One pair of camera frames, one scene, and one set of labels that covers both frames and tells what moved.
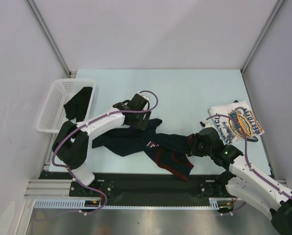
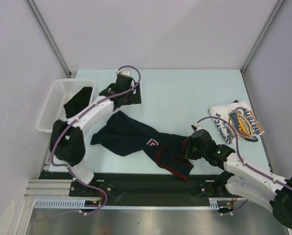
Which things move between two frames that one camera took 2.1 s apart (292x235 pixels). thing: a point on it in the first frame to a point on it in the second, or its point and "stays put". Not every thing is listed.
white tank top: [241, 112] stays put
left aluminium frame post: [48, 35] stays put
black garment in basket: [76, 107] stays put
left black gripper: [142, 124] to [134, 98]
